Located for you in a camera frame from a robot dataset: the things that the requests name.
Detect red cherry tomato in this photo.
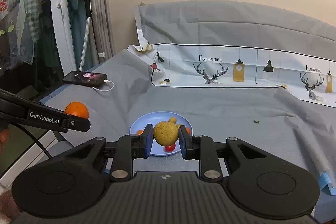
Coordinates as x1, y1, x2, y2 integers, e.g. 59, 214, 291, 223
165, 143, 175, 153

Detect blue tape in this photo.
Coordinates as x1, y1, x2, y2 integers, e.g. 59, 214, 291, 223
318, 172, 336, 196

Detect braided metal hose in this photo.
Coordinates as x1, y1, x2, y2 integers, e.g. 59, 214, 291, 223
79, 15, 93, 72

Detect grey curtain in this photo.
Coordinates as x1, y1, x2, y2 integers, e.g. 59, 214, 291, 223
92, 0, 114, 63

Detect small orange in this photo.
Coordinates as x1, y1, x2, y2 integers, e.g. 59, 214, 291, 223
64, 101, 89, 119

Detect black smartphone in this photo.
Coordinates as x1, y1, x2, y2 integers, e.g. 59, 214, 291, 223
63, 71, 107, 88

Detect white door frame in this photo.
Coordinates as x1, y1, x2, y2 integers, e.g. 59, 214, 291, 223
51, 0, 76, 75

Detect white charging cable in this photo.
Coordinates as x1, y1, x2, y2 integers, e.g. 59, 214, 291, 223
93, 79, 116, 92

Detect white deer print cloth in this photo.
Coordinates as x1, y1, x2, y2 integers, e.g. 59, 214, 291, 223
127, 31, 335, 107

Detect person's hand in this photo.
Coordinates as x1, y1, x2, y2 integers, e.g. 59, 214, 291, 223
0, 127, 22, 224

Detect blue round plate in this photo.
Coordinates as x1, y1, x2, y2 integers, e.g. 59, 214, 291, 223
129, 111, 193, 156

